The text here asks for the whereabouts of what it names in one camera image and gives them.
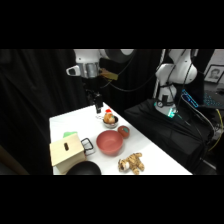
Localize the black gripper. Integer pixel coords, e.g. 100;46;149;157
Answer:
84;76;104;114

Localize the green triangle cloth toy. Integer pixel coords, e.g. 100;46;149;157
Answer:
62;130;79;140

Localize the small metal bowl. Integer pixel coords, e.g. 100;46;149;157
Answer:
102;115;120;130

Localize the pink bowl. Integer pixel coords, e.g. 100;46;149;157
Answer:
95;129;125;157

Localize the black bowl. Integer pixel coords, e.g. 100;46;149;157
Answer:
65;160;102;176

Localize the orange plush toy red hat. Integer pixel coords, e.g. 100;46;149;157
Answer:
102;108;117;125

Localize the tan board on wrist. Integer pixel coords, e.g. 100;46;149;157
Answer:
99;67;120;82

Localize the brown round plush toy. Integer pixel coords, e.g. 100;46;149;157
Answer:
117;125;132;139

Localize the wooden box with slot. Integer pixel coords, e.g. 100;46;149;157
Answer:
49;133;87;175

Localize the black curtain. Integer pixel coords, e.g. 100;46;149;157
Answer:
0;49;88;176

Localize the striped tiger plush toy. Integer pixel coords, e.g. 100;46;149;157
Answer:
117;152;146;175

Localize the black covered robot stand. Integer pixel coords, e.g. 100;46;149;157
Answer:
124;98;216;176

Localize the keyboard with lit keys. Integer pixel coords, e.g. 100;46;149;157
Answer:
202;89;224;110

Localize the framed portrait picture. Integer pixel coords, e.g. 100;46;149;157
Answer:
203;64;224;84

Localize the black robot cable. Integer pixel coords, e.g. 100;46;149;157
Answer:
108;49;167;93

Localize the small black wire basket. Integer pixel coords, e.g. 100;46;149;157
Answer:
80;137;97;156

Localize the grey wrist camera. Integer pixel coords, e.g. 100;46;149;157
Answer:
65;64;82;77

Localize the yellow cable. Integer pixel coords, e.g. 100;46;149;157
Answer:
207;108;224;153

